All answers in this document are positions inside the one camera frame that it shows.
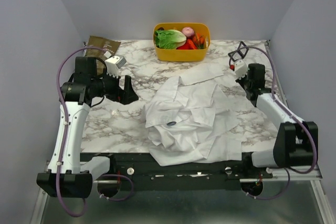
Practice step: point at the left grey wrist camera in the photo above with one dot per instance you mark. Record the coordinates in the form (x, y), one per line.
(114, 64)

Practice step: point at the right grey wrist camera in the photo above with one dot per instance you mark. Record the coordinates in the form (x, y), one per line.
(240, 68)

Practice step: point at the red onion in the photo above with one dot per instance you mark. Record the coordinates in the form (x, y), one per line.
(188, 32)

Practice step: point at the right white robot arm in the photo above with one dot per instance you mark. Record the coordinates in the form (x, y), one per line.
(296, 141)

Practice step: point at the yellow plastic bin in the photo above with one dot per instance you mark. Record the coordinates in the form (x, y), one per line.
(183, 55)

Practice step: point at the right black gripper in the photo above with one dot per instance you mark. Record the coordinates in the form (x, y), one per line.
(243, 82)

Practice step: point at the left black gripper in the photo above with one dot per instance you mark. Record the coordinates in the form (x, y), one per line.
(126, 96)

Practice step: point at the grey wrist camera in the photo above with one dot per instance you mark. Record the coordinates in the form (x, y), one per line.
(114, 64)
(240, 68)

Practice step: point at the red pepper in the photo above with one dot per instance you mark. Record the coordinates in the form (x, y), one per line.
(189, 45)

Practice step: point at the green lettuce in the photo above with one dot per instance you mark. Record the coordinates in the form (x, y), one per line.
(169, 39)

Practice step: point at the brown snack bag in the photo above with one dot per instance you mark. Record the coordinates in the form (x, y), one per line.
(101, 48)

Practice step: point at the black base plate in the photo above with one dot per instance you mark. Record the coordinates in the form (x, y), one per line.
(135, 172)

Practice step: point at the white shirt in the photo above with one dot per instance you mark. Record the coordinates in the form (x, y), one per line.
(188, 117)

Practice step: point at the far black folding stand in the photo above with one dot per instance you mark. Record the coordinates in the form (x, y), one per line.
(239, 53)

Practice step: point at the orange carrot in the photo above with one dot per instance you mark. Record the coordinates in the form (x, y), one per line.
(199, 41)

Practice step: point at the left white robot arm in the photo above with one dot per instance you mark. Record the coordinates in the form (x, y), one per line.
(65, 175)

